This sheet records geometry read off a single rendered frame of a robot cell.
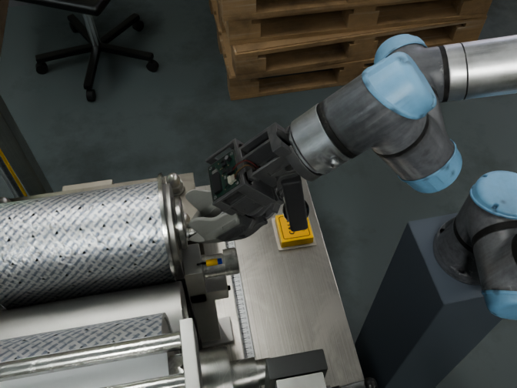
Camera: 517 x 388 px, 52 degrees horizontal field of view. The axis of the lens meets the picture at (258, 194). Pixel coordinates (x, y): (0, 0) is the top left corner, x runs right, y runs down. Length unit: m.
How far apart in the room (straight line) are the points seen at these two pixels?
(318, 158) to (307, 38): 1.98
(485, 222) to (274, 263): 0.42
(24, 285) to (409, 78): 0.54
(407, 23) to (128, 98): 1.41
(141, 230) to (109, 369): 0.26
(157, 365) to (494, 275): 0.64
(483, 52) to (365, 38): 1.91
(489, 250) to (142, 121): 1.97
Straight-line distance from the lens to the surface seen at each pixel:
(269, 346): 1.04
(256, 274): 1.09
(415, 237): 1.19
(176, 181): 1.03
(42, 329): 0.74
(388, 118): 0.57
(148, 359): 0.47
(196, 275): 0.76
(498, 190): 1.02
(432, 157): 0.64
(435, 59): 0.73
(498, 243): 0.98
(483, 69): 0.74
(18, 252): 0.73
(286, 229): 1.12
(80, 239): 0.71
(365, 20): 2.61
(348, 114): 0.58
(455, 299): 1.14
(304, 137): 0.59
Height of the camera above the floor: 1.88
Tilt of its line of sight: 55 degrees down
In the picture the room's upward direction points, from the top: straight up
